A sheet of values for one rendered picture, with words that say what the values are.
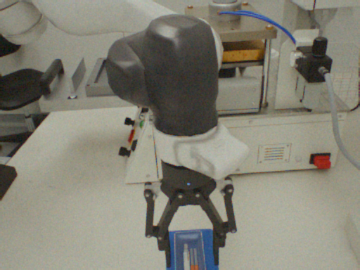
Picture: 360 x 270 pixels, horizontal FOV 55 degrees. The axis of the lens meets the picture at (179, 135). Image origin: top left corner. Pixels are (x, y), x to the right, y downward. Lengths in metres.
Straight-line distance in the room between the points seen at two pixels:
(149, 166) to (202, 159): 0.45
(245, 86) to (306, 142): 0.22
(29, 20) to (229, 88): 0.44
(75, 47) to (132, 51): 2.09
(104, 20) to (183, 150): 0.31
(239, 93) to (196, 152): 0.38
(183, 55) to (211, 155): 0.12
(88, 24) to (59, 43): 1.94
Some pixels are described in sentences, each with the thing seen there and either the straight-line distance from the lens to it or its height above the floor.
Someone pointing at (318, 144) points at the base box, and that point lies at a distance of 0.91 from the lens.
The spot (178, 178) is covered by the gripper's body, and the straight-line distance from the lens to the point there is 0.48.
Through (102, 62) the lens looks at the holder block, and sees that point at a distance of 0.99.
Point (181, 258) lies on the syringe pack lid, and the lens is 0.69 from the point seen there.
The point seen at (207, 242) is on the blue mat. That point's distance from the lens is 0.75.
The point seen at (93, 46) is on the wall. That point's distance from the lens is 2.50.
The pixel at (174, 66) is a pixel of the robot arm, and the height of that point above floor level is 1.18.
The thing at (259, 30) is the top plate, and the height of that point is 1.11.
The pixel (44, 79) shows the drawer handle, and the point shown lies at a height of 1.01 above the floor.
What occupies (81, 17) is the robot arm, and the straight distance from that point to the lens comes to 0.64.
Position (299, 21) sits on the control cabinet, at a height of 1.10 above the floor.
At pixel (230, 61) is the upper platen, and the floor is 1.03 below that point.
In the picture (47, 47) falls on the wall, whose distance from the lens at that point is 2.63.
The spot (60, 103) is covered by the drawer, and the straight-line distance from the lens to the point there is 0.87.
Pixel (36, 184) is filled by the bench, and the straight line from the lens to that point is 0.98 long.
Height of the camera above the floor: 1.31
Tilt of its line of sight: 32 degrees down
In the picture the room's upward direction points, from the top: 3 degrees counter-clockwise
